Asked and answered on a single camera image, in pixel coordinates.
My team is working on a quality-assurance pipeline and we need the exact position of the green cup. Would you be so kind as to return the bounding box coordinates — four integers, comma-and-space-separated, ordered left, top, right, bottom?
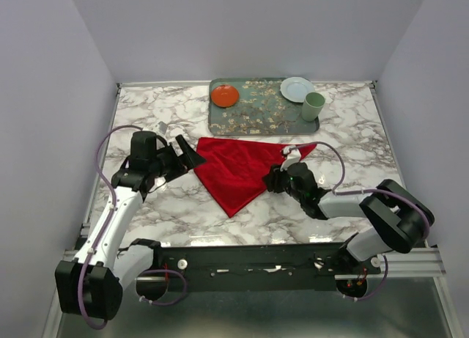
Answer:
301, 92, 325, 122

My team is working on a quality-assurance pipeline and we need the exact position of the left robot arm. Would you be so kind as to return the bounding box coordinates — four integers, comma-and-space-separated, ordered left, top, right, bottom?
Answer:
54, 127, 206, 329

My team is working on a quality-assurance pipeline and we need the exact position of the red cloth napkin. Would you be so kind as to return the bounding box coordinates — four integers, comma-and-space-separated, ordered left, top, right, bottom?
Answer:
193, 136, 317, 218

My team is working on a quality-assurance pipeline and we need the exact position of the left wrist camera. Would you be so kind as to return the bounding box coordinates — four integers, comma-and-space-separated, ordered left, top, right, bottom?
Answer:
155, 122, 168, 136

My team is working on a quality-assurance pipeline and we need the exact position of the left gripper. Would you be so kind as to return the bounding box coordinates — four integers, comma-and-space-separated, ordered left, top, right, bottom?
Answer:
149, 134, 207, 182

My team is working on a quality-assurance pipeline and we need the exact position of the floral teal serving tray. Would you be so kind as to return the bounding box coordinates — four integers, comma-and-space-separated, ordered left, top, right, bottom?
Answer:
208, 78, 320, 136

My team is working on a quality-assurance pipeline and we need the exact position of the light blue plate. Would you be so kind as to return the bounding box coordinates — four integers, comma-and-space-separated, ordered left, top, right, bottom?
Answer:
280, 77, 315, 103

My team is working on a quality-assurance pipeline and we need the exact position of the aluminium frame rail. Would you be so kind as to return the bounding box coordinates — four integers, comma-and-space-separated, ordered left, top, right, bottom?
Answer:
60, 246, 446, 280

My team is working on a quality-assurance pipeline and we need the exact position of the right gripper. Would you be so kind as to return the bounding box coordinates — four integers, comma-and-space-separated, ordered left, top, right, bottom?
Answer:
262, 159, 305, 202

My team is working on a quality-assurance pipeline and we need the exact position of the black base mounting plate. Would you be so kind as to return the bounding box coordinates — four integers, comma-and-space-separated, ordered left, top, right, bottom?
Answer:
147, 243, 381, 292

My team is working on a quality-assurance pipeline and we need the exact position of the orange saucer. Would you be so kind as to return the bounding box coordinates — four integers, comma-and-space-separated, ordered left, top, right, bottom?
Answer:
210, 84, 240, 108

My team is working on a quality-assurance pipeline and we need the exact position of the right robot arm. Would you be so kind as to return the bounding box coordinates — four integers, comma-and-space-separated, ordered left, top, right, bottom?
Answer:
262, 162, 435, 273

